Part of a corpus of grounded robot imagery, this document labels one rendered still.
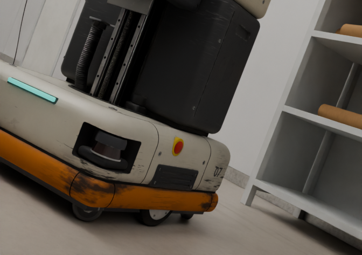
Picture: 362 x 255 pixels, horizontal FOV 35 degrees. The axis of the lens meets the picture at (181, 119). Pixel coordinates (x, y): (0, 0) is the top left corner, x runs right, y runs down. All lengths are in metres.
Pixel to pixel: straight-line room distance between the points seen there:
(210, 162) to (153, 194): 0.28
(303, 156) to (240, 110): 0.75
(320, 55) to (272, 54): 0.71
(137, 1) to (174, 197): 0.58
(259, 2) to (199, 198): 0.63
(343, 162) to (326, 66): 0.50
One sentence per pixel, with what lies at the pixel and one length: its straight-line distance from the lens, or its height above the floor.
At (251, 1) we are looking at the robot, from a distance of 1.75.
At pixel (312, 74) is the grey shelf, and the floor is 0.71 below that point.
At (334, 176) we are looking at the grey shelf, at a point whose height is 0.28.
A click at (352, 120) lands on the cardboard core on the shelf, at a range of 2.67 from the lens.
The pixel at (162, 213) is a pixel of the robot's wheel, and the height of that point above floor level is 0.04.
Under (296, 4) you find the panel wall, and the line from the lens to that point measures 3.61.
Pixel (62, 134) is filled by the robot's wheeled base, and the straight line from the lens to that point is 1.43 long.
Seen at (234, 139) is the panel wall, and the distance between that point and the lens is 3.58.
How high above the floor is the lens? 0.37
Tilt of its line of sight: 2 degrees down
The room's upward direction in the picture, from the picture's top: 21 degrees clockwise
